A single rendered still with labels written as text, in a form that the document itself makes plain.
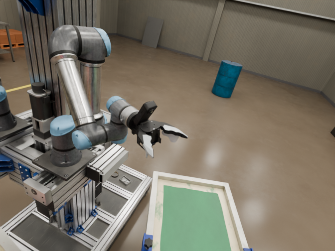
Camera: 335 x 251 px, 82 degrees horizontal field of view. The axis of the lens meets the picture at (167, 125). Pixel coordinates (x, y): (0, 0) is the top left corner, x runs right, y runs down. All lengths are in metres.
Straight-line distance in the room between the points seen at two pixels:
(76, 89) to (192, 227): 1.00
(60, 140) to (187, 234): 0.86
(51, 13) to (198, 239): 1.36
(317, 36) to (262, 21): 2.44
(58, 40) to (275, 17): 10.90
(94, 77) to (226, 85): 5.59
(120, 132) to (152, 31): 11.50
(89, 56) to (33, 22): 0.38
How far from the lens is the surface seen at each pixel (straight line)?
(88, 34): 0.90
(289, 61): 11.58
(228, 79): 6.28
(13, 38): 8.34
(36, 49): 1.23
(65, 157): 1.10
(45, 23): 1.15
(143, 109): 0.62
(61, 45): 0.85
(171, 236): 1.26
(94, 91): 0.98
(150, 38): 12.16
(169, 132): 0.66
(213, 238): 1.34
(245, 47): 11.38
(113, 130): 0.80
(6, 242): 1.27
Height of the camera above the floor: 2.03
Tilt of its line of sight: 30 degrees down
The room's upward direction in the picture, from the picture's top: 13 degrees clockwise
